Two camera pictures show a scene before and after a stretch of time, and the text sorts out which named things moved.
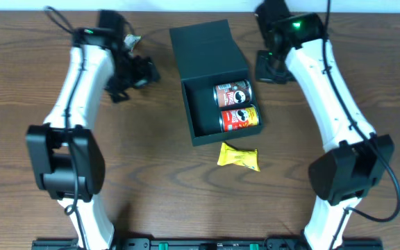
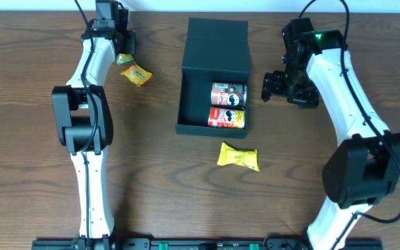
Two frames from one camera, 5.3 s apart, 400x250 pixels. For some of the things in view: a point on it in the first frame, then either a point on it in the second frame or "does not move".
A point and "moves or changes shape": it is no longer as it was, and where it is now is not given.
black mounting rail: x=203 y=244 does not move
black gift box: x=221 y=98 moves or changes shape
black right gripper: x=269 y=69 -> x=288 y=90
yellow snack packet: x=247 y=158 does not move
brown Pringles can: x=230 y=94 moves or changes shape
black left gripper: x=130 y=78 -> x=129 y=42
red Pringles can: x=239 y=119 moves or changes shape
